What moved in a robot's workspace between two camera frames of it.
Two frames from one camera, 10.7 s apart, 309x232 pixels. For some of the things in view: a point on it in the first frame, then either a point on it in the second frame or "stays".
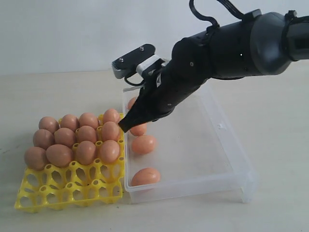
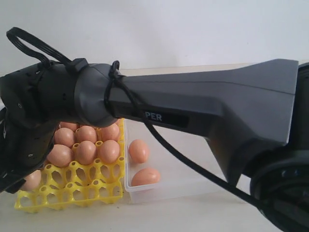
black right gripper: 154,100 → 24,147
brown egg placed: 70,121 stays
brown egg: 110,131 stays
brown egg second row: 59,155 stays
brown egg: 64,136 stays
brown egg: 145,176 stays
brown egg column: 140,130 → 33,181
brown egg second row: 109,151 stays
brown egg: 143,144 → 138,150
